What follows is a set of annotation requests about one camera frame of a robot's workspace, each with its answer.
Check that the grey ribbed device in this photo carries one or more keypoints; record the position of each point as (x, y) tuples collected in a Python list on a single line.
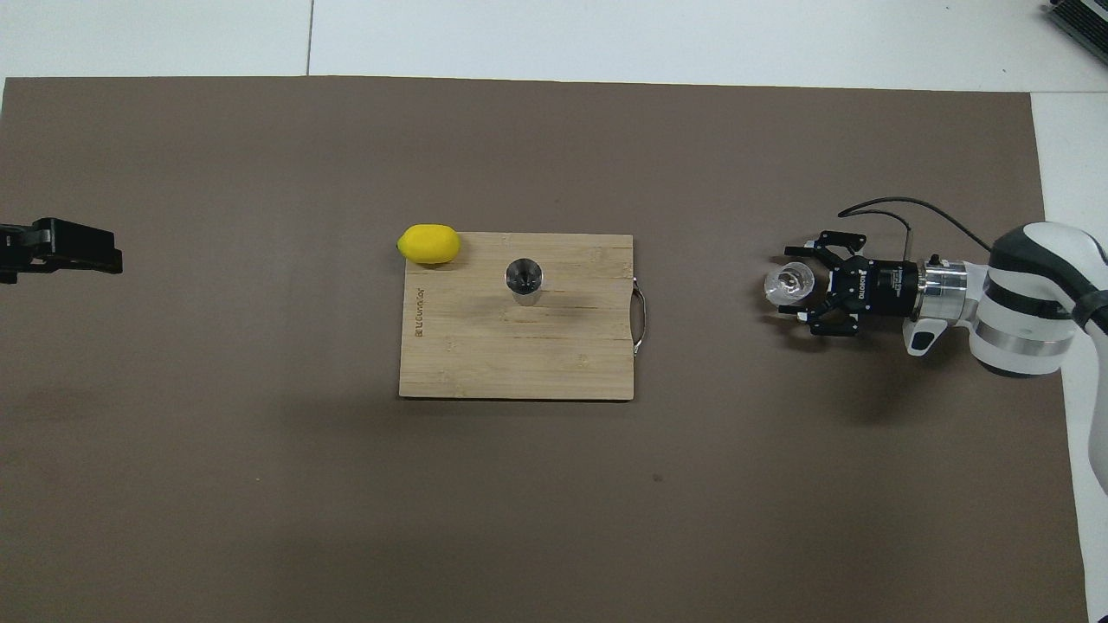
[(1082, 17)]

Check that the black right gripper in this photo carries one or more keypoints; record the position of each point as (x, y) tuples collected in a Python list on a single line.
[(883, 287)]

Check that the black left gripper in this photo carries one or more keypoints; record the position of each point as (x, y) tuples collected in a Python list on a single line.
[(13, 251)]

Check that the yellow lemon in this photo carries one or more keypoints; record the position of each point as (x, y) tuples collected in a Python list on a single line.
[(428, 244)]

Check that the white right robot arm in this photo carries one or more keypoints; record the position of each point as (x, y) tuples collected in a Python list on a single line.
[(1030, 294)]

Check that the brown table mat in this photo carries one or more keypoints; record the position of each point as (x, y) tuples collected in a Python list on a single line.
[(260, 502)]

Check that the small clear glass cup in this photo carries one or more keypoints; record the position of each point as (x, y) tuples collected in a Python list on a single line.
[(788, 285)]

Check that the metal double jigger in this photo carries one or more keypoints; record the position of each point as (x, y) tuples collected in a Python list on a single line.
[(524, 279)]

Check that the wooden cutting board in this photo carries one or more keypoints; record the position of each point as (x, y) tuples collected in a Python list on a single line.
[(519, 355)]

